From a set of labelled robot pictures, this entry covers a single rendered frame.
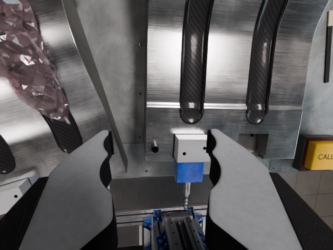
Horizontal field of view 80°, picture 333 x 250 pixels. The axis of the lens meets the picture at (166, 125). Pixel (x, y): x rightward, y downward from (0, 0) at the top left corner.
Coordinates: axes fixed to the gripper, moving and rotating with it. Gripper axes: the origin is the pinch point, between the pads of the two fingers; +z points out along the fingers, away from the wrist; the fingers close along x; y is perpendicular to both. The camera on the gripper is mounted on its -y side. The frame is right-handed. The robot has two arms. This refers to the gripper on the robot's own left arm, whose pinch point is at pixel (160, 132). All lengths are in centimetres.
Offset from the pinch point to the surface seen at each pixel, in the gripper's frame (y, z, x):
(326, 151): 18.2, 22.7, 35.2
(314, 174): 94, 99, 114
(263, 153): 14.2, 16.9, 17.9
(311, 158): 19.8, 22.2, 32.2
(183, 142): 9.2, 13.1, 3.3
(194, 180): 16.1, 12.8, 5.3
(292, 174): 92, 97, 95
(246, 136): 12.2, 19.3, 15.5
